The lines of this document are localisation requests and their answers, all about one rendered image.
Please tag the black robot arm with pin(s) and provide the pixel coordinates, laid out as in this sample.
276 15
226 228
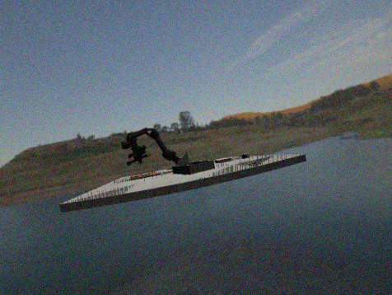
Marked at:
131 141

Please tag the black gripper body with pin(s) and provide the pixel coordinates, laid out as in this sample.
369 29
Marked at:
135 152

